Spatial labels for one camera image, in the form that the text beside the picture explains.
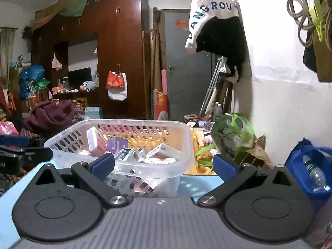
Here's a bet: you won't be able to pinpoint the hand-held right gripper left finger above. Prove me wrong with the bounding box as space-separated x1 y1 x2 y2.
34 153 129 208

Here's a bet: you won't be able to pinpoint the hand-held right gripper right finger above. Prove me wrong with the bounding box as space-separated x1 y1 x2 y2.
198 154 298 208

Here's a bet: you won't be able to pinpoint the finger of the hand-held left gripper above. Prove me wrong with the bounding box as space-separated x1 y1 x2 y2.
0 146 54 162
0 135 29 149

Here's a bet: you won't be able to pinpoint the clear lilac box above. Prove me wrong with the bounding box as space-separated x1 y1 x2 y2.
106 137 129 156

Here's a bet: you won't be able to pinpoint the white and blue box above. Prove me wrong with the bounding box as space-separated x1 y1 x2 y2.
114 148 139 162

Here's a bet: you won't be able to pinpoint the clear pink box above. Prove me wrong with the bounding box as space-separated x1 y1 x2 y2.
86 127 107 151

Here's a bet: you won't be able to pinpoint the white plastic lattice basket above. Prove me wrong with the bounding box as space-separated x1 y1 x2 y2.
44 118 195 198

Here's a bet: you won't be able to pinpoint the clear white box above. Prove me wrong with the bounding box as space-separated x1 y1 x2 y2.
146 143 182 159

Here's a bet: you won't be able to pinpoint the pink floral blanket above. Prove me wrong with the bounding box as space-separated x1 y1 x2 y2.
0 121 19 136

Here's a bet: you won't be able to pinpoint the yellow cloth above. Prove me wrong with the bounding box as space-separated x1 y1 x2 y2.
189 128 217 176

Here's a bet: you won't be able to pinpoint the green plastic bag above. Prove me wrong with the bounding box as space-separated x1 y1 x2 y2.
211 113 258 162

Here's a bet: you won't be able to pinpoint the maroon cloth bundle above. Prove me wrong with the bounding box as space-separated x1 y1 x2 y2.
23 99 78 138

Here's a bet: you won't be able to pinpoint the teal cardboard box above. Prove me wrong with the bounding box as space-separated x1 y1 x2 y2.
84 106 103 120

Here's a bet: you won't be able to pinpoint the pair of plastic bottles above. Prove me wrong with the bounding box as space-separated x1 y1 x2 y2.
213 101 223 122

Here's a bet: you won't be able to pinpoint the blue plastic bags pile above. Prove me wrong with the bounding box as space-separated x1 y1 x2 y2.
18 64 51 99

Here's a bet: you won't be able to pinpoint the blue shopping bag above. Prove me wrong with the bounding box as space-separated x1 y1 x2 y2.
284 138 332 201

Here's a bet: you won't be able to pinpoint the red and white hanging bag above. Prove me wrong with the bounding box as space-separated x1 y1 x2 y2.
105 70 128 101

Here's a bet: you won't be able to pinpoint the metal crutches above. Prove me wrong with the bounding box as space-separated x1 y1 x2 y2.
199 56 229 118

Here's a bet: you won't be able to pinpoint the red and yellow bag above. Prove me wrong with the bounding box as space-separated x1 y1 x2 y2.
155 90 170 121

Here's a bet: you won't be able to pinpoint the beige window curtain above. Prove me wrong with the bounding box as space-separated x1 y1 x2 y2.
0 27 15 90

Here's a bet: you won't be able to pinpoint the black monitor screen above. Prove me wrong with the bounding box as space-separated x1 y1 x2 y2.
67 67 93 89

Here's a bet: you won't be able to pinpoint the clear water bottle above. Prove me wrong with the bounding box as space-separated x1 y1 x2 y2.
303 155 331 192

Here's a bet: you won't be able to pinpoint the small hanging pink-white bag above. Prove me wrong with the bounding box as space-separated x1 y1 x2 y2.
51 52 63 71

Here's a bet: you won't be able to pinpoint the pink paper roll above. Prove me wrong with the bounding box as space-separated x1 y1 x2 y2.
161 68 169 94

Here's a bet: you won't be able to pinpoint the brown wooden wardrobe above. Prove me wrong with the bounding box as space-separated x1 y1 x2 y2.
31 0 152 120

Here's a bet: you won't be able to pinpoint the grey door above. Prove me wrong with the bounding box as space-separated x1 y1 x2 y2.
164 10 222 122

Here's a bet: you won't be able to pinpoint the white and black hanging garment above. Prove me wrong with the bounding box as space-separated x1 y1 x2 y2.
185 0 247 84

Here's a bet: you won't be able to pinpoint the dark hanging bag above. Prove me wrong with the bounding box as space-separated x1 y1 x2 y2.
303 27 332 83

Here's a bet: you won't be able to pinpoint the green cloth on wardrobe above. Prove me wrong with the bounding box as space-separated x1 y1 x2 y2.
57 0 123 18

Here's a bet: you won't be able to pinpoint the coiled grey cords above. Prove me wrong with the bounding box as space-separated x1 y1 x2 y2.
286 0 328 49

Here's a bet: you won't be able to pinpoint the yellow-green strap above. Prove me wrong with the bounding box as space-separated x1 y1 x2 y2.
298 0 325 42

